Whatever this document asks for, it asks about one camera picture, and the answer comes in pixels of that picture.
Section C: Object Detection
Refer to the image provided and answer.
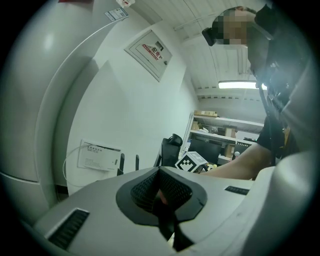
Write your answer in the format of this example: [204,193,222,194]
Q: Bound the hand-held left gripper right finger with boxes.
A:
[159,166,256,256]

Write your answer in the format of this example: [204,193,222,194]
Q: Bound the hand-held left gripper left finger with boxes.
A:
[33,166,174,256]

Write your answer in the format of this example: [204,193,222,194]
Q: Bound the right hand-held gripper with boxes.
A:
[174,150,209,174]

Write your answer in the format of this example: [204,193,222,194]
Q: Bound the person's right forearm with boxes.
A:
[199,143,273,181]

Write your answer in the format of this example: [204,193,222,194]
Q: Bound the black monitor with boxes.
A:
[188,138,223,163]

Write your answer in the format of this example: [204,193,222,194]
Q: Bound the black office chair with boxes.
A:
[153,133,183,168]

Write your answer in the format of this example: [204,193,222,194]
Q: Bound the cardboard box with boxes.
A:
[193,109,218,118]

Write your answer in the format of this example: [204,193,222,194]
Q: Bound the white shelving unit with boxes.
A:
[183,109,266,166]

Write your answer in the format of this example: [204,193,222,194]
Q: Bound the ceiling tube light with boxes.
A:
[217,79,258,90]

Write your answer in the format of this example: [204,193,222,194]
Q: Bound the white electrical panel box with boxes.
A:
[124,29,173,83]

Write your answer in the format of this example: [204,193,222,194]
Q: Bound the person's black shirt torso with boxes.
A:
[247,0,320,166]

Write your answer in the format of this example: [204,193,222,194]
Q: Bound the silver refrigerator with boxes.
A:
[0,0,131,218]

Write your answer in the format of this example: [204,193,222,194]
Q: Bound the person's head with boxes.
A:
[212,6,257,47]

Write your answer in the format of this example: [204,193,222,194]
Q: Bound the white blue label sticker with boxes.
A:
[103,7,127,22]

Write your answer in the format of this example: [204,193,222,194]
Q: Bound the white cable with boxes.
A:
[62,146,83,188]

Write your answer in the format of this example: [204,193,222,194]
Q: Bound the black head-worn camera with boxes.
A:
[201,26,218,47]

